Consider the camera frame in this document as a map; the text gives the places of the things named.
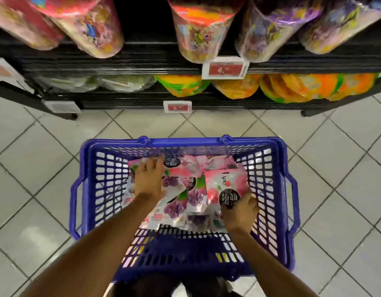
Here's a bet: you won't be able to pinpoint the person's right leg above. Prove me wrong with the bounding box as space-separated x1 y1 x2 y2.
181 276 234 297

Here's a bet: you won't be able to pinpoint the person's right hand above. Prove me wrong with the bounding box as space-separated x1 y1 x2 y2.
220 190 260 236

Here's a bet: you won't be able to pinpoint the person's left hand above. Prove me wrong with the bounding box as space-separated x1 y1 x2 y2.
133 154 167 202

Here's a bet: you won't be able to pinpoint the person's left forearm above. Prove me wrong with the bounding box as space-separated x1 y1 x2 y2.
20 193 162 297

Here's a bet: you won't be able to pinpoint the white price tag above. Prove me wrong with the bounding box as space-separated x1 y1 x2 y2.
42 100 81 114

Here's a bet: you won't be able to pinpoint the person's right forearm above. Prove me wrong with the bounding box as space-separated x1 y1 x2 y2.
229 227 319 297

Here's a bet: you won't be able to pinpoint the blue plastic shopping basket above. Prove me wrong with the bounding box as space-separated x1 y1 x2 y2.
69 135 301 282

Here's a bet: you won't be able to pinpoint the red price tag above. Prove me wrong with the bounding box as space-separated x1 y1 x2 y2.
0 57 26 83
202 56 250 80
163 100 192 114

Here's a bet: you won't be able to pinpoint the pouches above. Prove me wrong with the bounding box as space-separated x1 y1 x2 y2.
122 154 250 233

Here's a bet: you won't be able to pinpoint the person's leg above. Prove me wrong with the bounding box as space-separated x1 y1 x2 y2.
111 272 182 297
181 276 234 297

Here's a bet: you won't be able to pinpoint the person's left leg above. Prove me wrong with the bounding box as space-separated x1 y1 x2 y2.
111 272 182 297

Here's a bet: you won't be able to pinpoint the red jelly bag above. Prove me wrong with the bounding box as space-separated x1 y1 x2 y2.
204 168 251 214

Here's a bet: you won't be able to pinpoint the black low shelf rack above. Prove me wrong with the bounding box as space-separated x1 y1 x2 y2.
0 0 381 121

